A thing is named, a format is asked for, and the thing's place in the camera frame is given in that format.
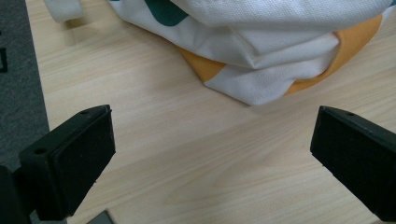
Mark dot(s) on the white orange green garment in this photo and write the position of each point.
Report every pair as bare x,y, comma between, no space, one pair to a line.
258,43

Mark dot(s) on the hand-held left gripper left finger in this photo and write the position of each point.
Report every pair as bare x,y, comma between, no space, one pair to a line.
71,161

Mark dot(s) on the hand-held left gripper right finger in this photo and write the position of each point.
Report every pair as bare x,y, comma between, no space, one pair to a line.
358,155

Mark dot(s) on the small grey flat object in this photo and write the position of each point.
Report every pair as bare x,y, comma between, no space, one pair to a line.
102,218

